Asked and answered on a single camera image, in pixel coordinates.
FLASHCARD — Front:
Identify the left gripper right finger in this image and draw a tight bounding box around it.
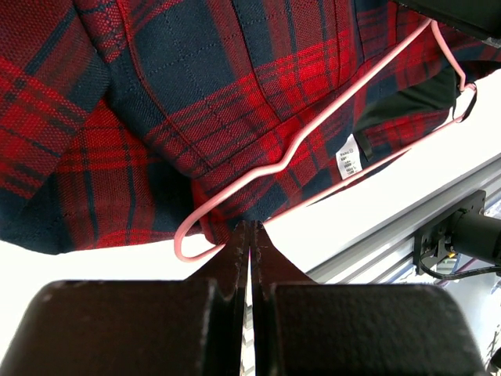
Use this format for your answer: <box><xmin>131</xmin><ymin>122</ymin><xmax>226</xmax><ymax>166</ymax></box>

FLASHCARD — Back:
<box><xmin>250</xmin><ymin>222</ymin><xmax>486</xmax><ymax>375</ymax></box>

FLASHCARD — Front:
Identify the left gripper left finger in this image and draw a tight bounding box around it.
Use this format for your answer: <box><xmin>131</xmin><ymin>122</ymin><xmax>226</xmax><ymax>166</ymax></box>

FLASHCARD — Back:
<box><xmin>1</xmin><ymin>222</ymin><xmax>251</xmax><ymax>375</ymax></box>

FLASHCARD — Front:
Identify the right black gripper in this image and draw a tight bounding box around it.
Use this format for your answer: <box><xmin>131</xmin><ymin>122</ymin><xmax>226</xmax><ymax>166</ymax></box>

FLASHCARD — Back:
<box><xmin>397</xmin><ymin>0</ymin><xmax>501</xmax><ymax>47</ymax></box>

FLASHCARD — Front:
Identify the pink wire hanger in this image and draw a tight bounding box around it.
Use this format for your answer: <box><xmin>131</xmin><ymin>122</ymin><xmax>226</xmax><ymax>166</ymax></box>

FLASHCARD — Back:
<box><xmin>174</xmin><ymin>16</ymin><xmax>478</xmax><ymax>261</ymax></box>

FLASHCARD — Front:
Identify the red plaid skirt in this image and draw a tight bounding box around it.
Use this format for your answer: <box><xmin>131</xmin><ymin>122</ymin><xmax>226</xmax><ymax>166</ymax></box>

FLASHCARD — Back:
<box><xmin>0</xmin><ymin>0</ymin><xmax>501</xmax><ymax>255</ymax></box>

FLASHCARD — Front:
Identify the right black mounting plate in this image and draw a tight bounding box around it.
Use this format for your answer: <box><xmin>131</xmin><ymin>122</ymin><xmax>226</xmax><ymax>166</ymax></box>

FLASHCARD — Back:
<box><xmin>413</xmin><ymin>190</ymin><xmax>486</xmax><ymax>276</ymax></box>

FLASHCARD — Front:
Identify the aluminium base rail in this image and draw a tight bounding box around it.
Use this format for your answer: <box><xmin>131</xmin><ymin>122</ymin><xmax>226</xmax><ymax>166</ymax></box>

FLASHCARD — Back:
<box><xmin>307</xmin><ymin>154</ymin><xmax>500</xmax><ymax>283</ymax></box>

